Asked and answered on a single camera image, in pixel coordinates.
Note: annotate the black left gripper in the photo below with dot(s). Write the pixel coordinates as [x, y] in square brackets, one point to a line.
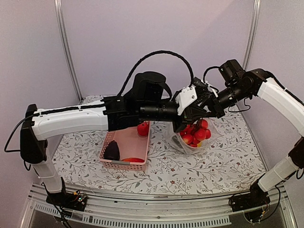
[194, 112]

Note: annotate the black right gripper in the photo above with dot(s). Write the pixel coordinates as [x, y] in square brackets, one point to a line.
[219, 111]

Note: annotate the red cherry tomato bunch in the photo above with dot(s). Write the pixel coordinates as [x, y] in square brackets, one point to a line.
[195, 133]

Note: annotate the clear zip top bag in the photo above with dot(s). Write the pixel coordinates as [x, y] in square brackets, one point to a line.
[176, 142]

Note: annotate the pink plastic basket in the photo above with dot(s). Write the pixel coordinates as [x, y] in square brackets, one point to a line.
[131, 145]

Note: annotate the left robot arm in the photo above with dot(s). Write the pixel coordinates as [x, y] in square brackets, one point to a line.
[143, 101]

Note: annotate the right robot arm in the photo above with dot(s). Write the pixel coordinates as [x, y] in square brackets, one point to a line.
[241, 84]

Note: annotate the floral tablecloth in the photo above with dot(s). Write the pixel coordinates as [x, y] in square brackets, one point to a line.
[230, 163]

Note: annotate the red orange chili pepper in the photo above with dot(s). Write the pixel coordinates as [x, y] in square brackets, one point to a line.
[137, 160]

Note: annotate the dark purple eggplant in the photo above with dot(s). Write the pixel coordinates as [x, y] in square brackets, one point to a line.
[112, 151]

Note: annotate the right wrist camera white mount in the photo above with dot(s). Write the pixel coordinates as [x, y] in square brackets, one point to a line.
[202, 88]

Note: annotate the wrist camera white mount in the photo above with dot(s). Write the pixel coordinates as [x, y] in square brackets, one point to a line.
[185, 98]
[202, 88]

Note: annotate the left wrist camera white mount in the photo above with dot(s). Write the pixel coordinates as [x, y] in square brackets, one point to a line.
[185, 98]

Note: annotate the right aluminium frame post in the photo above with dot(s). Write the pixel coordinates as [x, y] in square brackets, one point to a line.
[252, 33]

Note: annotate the aluminium frame post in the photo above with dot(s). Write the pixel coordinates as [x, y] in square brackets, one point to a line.
[66, 48]
[252, 33]

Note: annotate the aluminium front rail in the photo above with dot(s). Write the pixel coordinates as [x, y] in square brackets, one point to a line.
[114, 209]

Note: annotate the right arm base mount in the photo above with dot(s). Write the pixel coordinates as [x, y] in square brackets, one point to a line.
[255, 198]

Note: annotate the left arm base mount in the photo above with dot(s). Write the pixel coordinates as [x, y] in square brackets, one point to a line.
[74, 201]

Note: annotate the left aluminium frame post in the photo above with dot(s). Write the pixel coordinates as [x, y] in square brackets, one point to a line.
[66, 48]

